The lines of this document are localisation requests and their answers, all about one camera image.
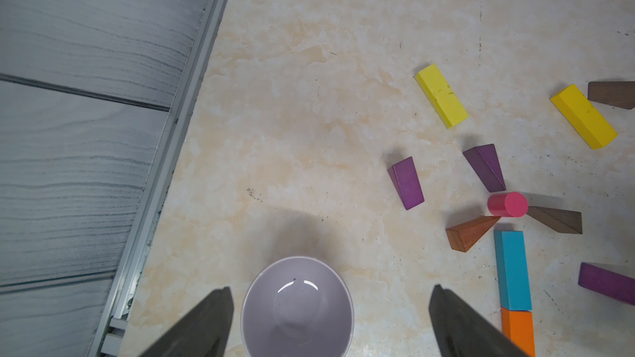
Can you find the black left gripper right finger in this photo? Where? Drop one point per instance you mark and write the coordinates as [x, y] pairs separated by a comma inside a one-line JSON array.
[[461, 331]]

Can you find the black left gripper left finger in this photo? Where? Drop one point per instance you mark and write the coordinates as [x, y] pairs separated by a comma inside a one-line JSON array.
[[203, 331]]

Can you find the orange rectangular block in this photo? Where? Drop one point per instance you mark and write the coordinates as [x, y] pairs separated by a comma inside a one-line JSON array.
[[518, 327]]

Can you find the teal rectangular block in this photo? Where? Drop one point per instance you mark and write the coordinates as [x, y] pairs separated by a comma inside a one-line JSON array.
[[513, 272]]

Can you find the reddish brown wooden wedge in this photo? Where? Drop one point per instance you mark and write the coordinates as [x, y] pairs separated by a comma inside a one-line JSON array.
[[463, 236]]

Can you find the pink cylinder block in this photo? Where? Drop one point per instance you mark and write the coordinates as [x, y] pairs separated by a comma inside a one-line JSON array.
[[508, 205]]

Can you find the dark brown rectangular block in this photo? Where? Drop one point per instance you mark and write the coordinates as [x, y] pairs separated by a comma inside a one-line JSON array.
[[559, 220]]

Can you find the purple rectangular block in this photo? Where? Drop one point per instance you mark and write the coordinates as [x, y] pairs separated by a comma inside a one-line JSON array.
[[404, 177]]

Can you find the purple triangular block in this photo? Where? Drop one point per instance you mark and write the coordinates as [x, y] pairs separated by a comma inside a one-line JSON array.
[[485, 162], [607, 282]]

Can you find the lilac ceramic bowl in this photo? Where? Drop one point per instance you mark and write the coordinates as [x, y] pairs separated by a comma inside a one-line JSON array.
[[297, 306]]

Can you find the long yellow block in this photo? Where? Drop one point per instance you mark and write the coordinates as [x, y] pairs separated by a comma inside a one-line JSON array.
[[439, 93]]

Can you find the yellow rectangular block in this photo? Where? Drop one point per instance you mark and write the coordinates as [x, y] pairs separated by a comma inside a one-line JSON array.
[[584, 117]]

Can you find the dark brown triangular block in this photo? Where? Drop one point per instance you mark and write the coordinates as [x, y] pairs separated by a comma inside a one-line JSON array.
[[614, 93]]

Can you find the aluminium front rail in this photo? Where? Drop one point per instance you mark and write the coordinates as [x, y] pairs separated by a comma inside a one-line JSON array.
[[137, 247]]

